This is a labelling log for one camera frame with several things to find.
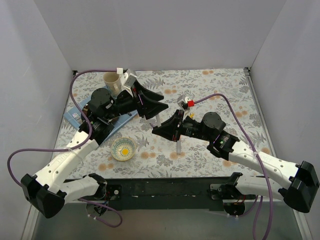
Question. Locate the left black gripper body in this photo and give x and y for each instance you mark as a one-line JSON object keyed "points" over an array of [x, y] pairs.
{"points": [[139, 104]]}

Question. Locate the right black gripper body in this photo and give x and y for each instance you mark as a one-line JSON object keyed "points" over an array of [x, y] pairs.
{"points": [[178, 127]]}

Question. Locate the purple pen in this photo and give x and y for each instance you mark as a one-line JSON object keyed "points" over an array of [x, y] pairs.
{"points": [[155, 122]]}

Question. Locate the grey orange highlighter pen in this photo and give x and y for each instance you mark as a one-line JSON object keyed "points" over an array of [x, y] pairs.
{"points": [[178, 147]]}

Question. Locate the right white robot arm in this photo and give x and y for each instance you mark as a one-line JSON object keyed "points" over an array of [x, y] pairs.
{"points": [[295, 184]]}

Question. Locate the beige mug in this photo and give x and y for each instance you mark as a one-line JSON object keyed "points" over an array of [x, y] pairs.
{"points": [[113, 82]]}

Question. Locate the silver fork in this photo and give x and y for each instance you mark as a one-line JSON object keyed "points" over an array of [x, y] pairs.
{"points": [[77, 117]]}

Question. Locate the blue tiled placemat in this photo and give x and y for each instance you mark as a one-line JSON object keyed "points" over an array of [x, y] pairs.
{"points": [[118, 122]]}

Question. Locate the patterned bowl yellow centre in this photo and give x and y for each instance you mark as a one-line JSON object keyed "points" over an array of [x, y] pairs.
{"points": [[123, 149]]}

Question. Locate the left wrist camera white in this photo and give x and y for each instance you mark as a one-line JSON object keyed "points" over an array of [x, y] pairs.
{"points": [[127, 78]]}

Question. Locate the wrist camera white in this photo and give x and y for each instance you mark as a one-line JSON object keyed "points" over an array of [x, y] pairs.
{"points": [[127, 78], [185, 103]]}

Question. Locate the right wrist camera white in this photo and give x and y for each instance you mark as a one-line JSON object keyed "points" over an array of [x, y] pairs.
{"points": [[185, 103]]}

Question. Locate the black base frame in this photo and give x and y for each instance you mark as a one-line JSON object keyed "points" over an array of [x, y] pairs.
{"points": [[172, 193]]}

